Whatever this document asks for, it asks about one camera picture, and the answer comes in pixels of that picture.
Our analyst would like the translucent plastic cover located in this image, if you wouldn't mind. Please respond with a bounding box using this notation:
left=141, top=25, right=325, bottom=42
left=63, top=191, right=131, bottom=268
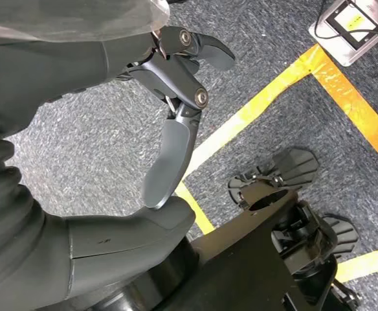
left=0, top=0, right=171, bottom=43

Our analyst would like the metal floor socket box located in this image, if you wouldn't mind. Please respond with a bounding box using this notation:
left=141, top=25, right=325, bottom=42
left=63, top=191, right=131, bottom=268
left=308, top=0, right=378, bottom=68

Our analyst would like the black robot foot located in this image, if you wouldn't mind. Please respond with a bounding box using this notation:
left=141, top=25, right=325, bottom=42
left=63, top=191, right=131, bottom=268
left=228, top=147, right=320, bottom=208
left=321, top=213, right=360, bottom=260

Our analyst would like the black robot lower body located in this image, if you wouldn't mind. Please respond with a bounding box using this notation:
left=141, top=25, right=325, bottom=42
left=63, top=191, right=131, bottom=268
left=88, top=189, right=362, bottom=311

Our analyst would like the yellow floor tape strip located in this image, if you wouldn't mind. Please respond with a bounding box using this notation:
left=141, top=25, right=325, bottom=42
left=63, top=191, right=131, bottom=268
left=182, top=44, right=321, bottom=181
left=335, top=242, right=378, bottom=284
left=174, top=181, right=217, bottom=236

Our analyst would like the orange floor tape strip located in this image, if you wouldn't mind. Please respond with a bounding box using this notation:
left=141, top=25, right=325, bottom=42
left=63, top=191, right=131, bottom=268
left=306, top=44, right=378, bottom=175

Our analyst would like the ribbed grey left arm sleeve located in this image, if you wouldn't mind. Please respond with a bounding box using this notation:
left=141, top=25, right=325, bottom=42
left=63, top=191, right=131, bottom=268
left=0, top=136, right=70, bottom=311

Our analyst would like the black cable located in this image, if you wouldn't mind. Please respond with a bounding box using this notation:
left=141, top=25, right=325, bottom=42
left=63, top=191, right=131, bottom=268
left=314, top=0, right=378, bottom=60

